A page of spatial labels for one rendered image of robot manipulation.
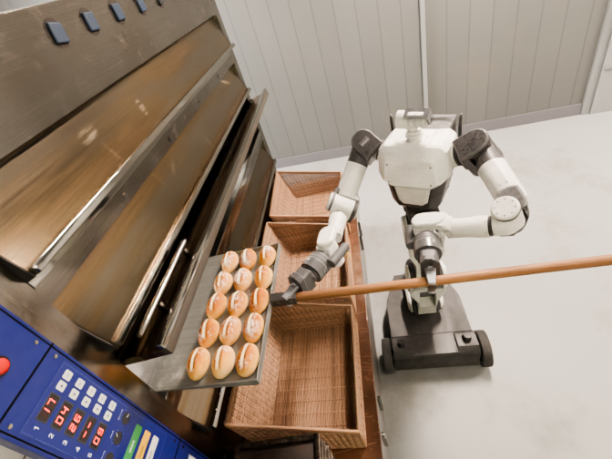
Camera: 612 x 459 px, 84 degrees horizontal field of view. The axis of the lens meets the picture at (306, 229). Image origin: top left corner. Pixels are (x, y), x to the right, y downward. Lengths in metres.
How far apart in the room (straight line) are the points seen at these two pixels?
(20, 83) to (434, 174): 1.18
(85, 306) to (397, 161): 1.07
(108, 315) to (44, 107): 0.50
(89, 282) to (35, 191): 0.24
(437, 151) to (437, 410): 1.43
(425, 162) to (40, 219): 1.12
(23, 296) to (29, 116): 0.38
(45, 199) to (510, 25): 3.86
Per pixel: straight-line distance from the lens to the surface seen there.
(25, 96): 0.97
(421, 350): 2.12
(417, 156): 1.31
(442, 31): 3.92
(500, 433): 2.19
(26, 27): 1.06
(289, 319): 1.75
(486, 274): 1.13
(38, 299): 0.86
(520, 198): 1.18
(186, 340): 1.23
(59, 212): 0.90
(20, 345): 0.80
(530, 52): 4.23
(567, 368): 2.42
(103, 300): 0.97
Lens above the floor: 2.04
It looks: 38 degrees down
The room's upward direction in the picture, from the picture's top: 19 degrees counter-clockwise
